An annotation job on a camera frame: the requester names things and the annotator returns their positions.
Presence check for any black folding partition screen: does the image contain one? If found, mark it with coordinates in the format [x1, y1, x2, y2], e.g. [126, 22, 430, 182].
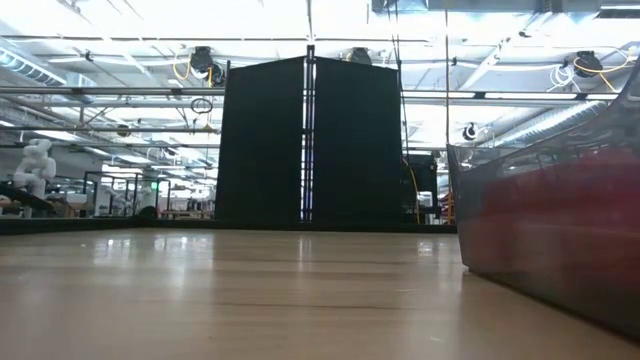
[215, 44, 404, 224]

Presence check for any black equipment box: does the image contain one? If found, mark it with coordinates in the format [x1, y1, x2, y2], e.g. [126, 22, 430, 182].
[402, 153, 439, 224]

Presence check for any red background equipment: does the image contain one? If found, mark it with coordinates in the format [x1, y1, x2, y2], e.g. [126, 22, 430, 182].
[438, 189, 455, 225]

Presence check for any clear plastic bin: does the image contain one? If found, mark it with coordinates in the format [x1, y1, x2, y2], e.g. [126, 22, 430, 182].
[446, 54, 640, 342]

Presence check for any black ceiling cable reel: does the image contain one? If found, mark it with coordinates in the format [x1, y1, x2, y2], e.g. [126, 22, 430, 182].
[346, 46, 374, 66]
[572, 49, 631, 94]
[172, 46, 226, 87]

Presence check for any black background workstation frame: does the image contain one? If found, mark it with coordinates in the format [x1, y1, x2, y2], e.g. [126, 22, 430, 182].
[82, 169, 171, 217]

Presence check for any grey ceiling rail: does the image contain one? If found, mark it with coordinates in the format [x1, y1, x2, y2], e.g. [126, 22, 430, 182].
[0, 85, 226, 96]

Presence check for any black aluminium table frame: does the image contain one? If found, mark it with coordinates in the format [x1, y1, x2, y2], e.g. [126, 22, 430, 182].
[0, 217, 459, 237]

